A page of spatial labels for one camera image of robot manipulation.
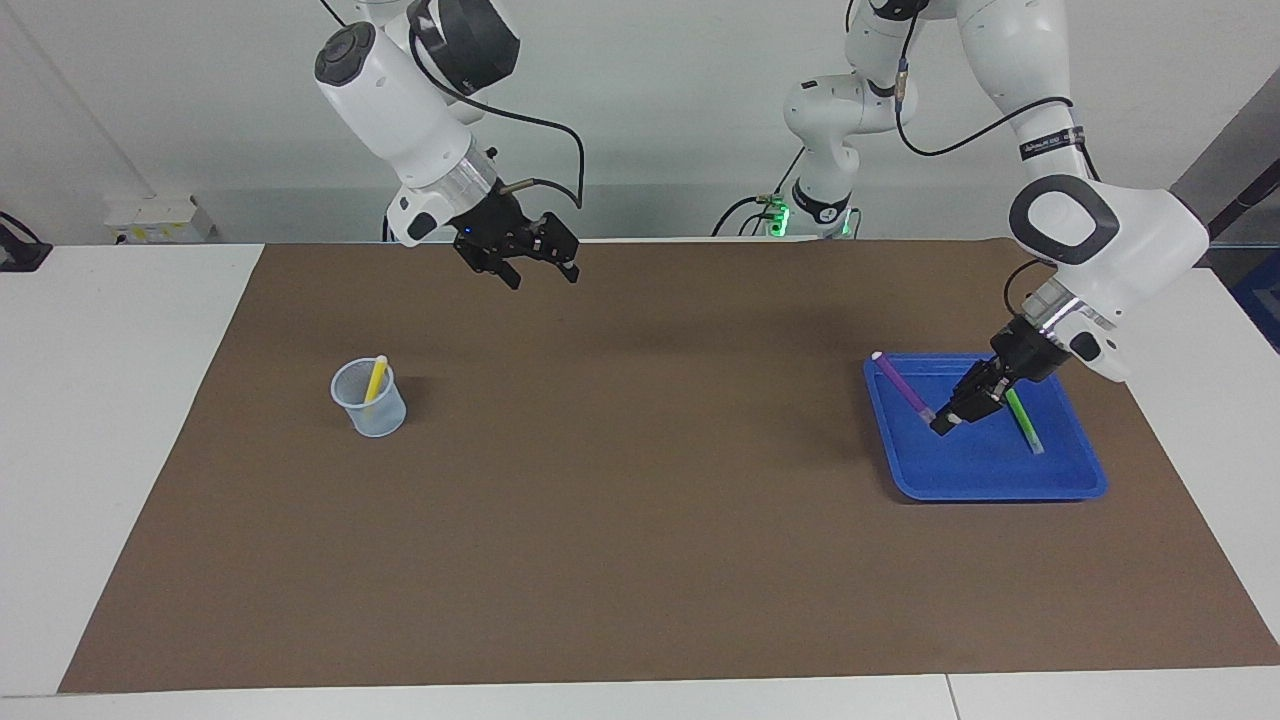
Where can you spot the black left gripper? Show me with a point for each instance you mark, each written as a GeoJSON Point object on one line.
{"type": "Point", "coordinates": [1015, 365]}

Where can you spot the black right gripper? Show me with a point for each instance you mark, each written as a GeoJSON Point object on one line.
{"type": "Point", "coordinates": [510, 235]}

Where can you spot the purple pen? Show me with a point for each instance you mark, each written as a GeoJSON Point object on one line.
{"type": "Point", "coordinates": [900, 385]}

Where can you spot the yellow pen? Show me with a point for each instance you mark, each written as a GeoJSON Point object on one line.
{"type": "Point", "coordinates": [376, 375]}

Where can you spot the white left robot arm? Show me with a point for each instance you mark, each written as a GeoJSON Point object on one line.
{"type": "Point", "coordinates": [1130, 240]}

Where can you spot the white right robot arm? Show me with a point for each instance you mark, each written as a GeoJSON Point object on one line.
{"type": "Point", "coordinates": [390, 90]}

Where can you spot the green pen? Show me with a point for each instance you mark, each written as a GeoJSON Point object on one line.
{"type": "Point", "coordinates": [1027, 427]}

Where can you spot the blue plastic tray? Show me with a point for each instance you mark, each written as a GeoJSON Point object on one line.
{"type": "Point", "coordinates": [990, 478]}

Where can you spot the pale blue mesh cup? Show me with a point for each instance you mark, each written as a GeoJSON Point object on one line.
{"type": "Point", "coordinates": [380, 418]}

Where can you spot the brown table mat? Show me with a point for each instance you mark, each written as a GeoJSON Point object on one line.
{"type": "Point", "coordinates": [640, 520]}

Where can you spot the blue crate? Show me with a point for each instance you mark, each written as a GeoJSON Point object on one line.
{"type": "Point", "coordinates": [1262, 300]}

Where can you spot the black stand pole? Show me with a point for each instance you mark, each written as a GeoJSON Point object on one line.
{"type": "Point", "coordinates": [1240, 200]}

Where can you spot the white wall socket box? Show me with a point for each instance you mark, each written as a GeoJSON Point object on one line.
{"type": "Point", "coordinates": [155, 215]}

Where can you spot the black clamp mount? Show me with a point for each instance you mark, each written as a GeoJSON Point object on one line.
{"type": "Point", "coordinates": [20, 255]}

